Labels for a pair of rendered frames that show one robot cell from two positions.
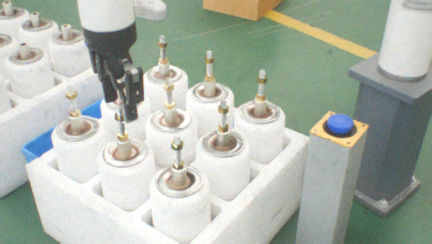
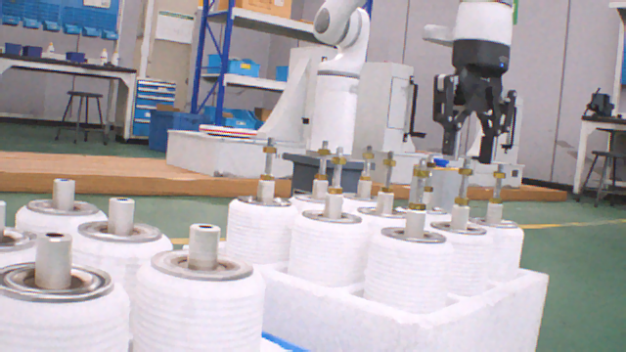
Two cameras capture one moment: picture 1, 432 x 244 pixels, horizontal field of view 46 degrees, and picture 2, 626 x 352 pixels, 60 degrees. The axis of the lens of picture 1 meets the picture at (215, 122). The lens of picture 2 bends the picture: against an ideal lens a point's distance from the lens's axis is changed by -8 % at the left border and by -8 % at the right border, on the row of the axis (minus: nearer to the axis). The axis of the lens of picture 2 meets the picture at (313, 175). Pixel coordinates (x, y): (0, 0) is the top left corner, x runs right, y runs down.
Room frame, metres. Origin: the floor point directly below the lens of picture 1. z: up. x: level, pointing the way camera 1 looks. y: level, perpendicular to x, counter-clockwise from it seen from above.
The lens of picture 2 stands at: (0.82, 0.91, 0.36)
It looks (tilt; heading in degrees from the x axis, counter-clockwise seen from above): 5 degrees down; 273
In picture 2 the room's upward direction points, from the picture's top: 6 degrees clockwise
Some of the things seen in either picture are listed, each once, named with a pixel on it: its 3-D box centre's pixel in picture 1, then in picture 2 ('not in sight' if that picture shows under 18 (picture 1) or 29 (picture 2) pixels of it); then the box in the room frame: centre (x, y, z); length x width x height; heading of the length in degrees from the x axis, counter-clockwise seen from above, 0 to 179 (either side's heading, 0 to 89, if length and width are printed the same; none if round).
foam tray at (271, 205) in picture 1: (175, 185); (369, 322); (0.76, 0.08, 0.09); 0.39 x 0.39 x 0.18; 54
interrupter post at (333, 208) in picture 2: not in sight; (333, 207); (0.83, 0.18, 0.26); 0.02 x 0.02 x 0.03
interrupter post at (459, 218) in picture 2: (124, 147); (459, 219); (0.66, 0.15, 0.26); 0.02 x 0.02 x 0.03
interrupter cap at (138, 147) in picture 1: (125, 153); (458, 229); (0.66, 0.15, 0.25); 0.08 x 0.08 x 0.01
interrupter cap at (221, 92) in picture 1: (209, 92); (319, 199); (0.85, 0.01, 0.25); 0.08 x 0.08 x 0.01
